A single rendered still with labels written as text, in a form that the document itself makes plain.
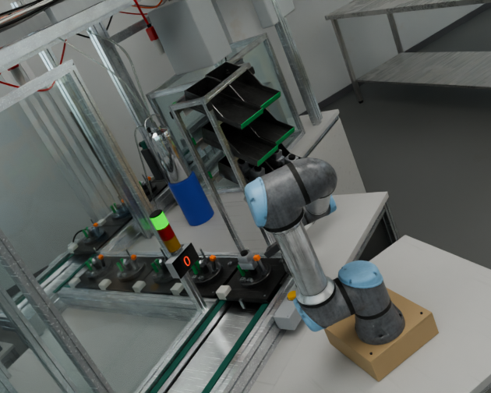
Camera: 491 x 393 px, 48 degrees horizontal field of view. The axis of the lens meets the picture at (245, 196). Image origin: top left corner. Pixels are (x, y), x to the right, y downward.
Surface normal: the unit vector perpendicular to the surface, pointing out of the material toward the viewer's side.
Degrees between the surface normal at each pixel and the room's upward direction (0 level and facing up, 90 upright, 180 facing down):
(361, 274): 7
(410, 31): 90
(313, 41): 90
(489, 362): 0
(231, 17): 90
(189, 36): 90
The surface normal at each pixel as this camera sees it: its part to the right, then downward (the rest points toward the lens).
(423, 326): 0.43, 0.22
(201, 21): 0.78, -0.06
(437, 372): -0.38, -0.83
